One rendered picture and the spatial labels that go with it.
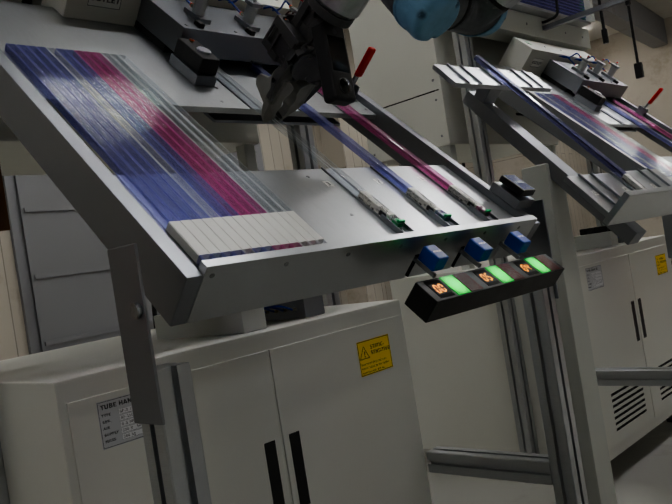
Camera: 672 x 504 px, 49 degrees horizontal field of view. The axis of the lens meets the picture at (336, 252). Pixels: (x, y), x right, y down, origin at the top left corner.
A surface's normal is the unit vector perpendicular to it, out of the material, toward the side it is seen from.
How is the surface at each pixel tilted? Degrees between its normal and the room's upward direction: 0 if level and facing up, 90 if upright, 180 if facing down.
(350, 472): 90
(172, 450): 90
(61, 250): 90
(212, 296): 133
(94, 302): 90
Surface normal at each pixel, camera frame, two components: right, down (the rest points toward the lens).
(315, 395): 0.71, -0.12
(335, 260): 0.63, 0.58
